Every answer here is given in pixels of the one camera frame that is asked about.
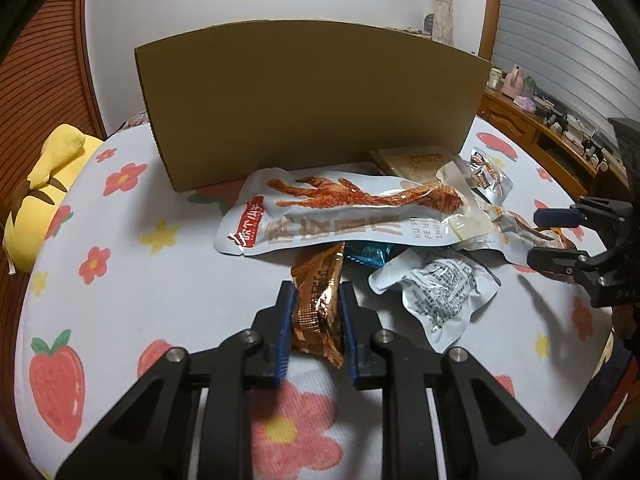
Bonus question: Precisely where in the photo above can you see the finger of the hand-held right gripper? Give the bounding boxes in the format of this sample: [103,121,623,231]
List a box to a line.
[532,197,631,241]
[526,247,610,287]

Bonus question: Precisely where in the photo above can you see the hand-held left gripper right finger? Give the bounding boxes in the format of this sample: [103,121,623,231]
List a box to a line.
[339,282,583,480]

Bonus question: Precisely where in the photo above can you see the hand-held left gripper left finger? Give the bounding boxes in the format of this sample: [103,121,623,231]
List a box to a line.
[54,281,296,480]

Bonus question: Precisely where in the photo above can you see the copper foil snack packet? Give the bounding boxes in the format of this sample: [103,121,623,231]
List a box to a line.
[291,241,347,370]

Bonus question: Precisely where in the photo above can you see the white orange-print snack packet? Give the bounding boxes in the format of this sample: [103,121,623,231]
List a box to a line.
[457,205,576,266]

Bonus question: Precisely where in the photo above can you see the brown snack packet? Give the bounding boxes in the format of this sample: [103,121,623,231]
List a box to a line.
[369,146,463,181]

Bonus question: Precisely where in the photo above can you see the brown cardboard box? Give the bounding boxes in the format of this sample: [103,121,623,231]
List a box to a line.
[134,19,493,193]

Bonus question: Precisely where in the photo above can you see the silver orange-print snack packet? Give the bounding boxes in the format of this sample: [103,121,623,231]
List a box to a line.
[460,147,515,206]

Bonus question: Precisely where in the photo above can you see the blue foil snack packet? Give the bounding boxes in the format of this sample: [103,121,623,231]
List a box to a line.
[345,241,401,267]

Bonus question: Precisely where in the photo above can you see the crumpled white grey-text packet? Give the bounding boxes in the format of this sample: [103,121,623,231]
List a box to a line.
[369,247,502,355]

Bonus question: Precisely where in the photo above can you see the wooden cabinet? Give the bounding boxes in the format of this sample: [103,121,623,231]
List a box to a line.
[477,87,631,196]

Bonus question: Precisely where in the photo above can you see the large white chicken snack packet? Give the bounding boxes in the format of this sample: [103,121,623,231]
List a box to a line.
[214,160,493,258]

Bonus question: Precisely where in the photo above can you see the pink figurine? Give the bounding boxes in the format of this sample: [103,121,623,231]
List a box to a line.
[502,64,525,97]

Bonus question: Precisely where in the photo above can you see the dark printed clothing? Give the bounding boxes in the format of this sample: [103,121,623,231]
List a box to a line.
[555,310,640,461]

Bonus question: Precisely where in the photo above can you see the white window blinds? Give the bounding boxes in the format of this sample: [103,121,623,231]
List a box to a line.
[492,0,640,131]

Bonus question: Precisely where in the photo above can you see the beige curtain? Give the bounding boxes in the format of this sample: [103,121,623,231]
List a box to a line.
[430,0,458,46]

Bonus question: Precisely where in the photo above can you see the yellow plush toy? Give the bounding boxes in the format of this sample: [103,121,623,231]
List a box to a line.
[2,124,103,273]

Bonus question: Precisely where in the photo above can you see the ribbed wooden headboard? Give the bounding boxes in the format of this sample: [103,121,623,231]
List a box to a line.
[0,0,106,241]

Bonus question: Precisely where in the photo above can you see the wooden window frame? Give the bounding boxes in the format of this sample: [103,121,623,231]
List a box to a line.
[475,0,503,61]

